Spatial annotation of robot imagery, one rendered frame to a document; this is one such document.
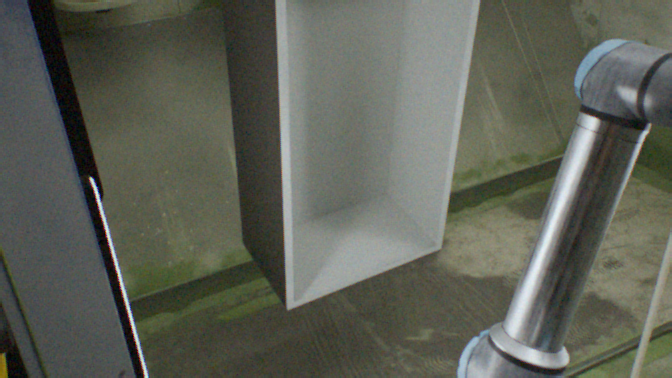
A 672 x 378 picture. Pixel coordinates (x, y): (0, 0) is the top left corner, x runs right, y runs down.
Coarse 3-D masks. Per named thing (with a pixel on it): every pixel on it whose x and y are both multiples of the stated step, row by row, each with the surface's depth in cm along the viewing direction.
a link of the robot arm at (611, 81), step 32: (608, 64) 117; (640, 64) 112; (608, 96) 116; (640, 96) 112; (576, 128) 122; (608, 128) 117; (640, 128) 117; (576, 160) 121; (608, 160) 118; (576, 192) 121; (608, 192) 120; (544, 224) 126; (576, 224) 122; (608, 224) 123; (544, 256) 125; (576, 256) 123; (544, 288) 126; (576, 288) 125; (512, 320) 131; (544, 320) 127; (480, 352) 137; (512, 352) 129; (544, 352) 128
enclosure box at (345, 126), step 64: (256, 0) 169; (320, 0) 206; (384, 0) 218; (448, 0) 201; (256, 64) 182; (320, 64) 219; (384, 64) 232; (448, 64) 210; (256, 128) 197; (320, 128) 234; (384, 128) 249; (448, 128) 220; (256, 192) 214; (320, 192) 251; (384, 192) 269; (448, 192) 230; (256, 256) 235; (320, 256) 242; (384, 256) 242
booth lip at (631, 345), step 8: (656, 328) 264; (664, 328) 263; (640, 336) 260; (656, 336) 262; (624, 344) 257; (632, 344) 257; (608, 352) 254; (616, 352) 255; (624, 352) 256; (584, 360) 252; (592, 360) 251; (600, 360) 252; (608, 360) 254; (568, 368) 249; (576, 368) 249; (584, 368) 249; (592, 368) 251; (568, 376) 247; (576, 376) 249
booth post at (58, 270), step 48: (0, 0) 107; (0, 48) 110; (0, 96) 112; (48, 96) 116; (0, 144) 115; (48, 144) 119; (0, 192) 118; (48, 192) 122; (0, 240) 121; (48, 240) 125; (96, 240) 129; (0, 288) 125; (48, 288) 129; (96, 288) 133; (48, 336) 132; (96, 336) 137
